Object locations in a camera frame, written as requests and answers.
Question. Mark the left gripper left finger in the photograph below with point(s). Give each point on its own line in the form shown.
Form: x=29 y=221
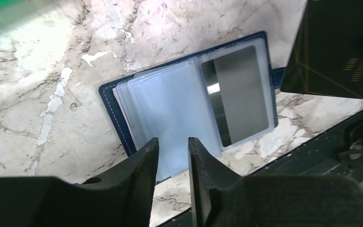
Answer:
x=122 y=196

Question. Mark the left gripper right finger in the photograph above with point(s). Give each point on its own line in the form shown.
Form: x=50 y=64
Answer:
x=222 y=198

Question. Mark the navy blue card holder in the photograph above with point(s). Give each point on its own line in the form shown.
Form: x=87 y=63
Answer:
x=170 y=102

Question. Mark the silver grey card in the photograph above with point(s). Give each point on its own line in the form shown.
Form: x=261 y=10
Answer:
x=235 y=87

